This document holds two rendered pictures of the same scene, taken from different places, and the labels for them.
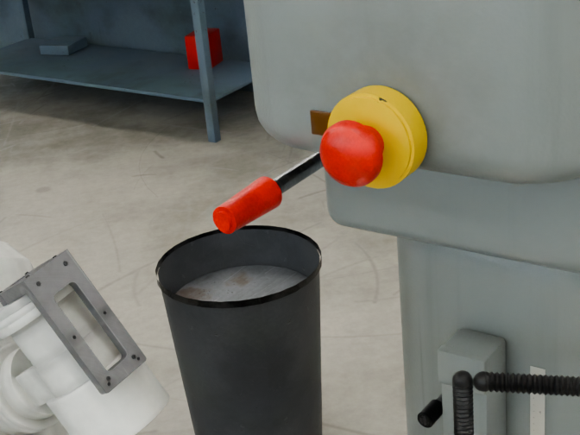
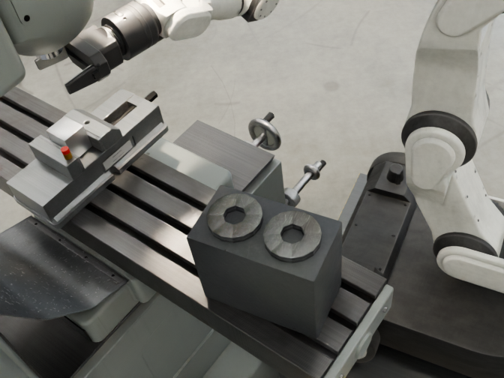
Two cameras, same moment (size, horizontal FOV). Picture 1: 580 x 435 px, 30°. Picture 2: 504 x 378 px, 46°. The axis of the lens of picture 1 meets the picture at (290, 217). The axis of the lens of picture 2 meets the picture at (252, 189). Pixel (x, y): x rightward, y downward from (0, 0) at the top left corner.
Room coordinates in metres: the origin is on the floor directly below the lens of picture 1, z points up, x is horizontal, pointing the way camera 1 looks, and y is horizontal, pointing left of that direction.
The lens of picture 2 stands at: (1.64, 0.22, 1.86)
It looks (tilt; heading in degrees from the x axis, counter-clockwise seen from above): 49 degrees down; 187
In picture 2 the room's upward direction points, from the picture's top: 9 degrees counter-clockwise
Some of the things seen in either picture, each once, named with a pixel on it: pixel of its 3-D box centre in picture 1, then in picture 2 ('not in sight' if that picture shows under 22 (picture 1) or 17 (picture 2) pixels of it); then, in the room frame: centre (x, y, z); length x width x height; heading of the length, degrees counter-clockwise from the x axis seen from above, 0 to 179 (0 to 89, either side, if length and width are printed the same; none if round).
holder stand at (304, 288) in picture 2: not in sight; (268, 259); (1.08, 0.16, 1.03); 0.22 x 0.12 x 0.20; 64
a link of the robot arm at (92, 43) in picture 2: not in sight; (107, 45); (0.72, -0.12, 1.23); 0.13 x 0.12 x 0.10; 43
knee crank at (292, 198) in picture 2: not in sight; (304, 180); (0.45, 0.24, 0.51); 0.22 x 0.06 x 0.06; 143
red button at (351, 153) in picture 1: (356, 150); not in sight; (0.59, -0.04, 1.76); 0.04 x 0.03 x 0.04; 53
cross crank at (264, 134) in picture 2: not in sight; (257, 142); (0.39, 0.11, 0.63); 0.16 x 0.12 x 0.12; 143
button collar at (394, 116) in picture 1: (376, 136); not in sight; (0.61, -0.06, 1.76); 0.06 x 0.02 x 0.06; 53
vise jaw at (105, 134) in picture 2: not in sight; (91, 127); (0.70, -0.22, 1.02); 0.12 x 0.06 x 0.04; 53
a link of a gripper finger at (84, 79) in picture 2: not in sight; (83, 81); (0.82, -0.14, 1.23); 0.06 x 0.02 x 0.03; 133
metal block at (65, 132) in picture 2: not in sight; (69, 138); (0.75, -0.25, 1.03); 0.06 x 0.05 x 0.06; 53
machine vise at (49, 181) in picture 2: not in sight; (87, 146); (0.72, -0.24, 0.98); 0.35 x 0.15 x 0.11; 143
